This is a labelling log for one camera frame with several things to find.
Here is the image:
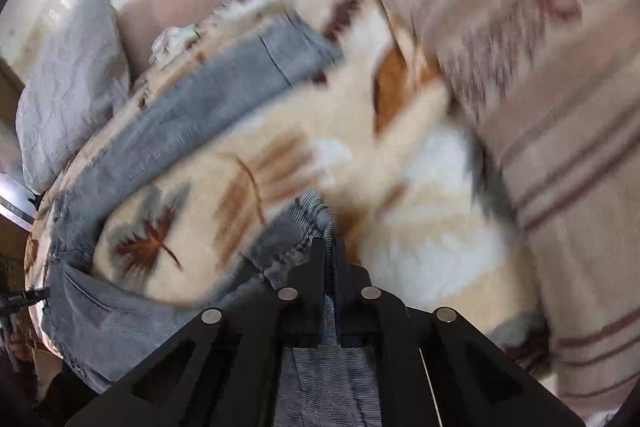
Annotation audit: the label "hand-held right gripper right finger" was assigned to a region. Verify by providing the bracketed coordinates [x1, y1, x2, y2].
[332, 239, 587, 427]

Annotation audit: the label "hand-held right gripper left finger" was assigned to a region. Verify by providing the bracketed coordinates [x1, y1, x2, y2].
[65, 237, 332, 427]

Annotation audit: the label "grey-blue denim pants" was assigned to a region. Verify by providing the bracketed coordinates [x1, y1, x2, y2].
[40, 9, 386, 427]

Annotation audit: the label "cream leaf-print blanket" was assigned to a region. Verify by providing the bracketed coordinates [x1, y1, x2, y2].
[25, 0, 551, 375]

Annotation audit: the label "white crumpled cloth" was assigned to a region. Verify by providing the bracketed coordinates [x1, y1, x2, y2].
[149, 24, 201, 68]

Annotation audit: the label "beige striped blanket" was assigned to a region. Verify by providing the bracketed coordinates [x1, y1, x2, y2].
[345, 0, 640, 418]

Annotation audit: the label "grey pillow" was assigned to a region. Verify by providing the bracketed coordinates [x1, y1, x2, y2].
[15, 0, 132, 195]

